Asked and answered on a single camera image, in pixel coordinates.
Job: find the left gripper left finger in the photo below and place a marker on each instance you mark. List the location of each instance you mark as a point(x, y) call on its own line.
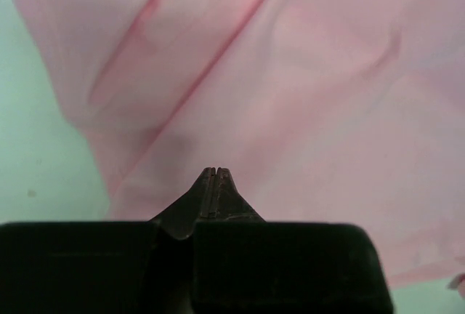
point(101, 267)

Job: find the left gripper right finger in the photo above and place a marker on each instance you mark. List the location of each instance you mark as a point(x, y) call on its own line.
point(242, 264)

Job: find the pink t shirt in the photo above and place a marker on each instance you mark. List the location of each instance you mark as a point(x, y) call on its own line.
point(323, 110)

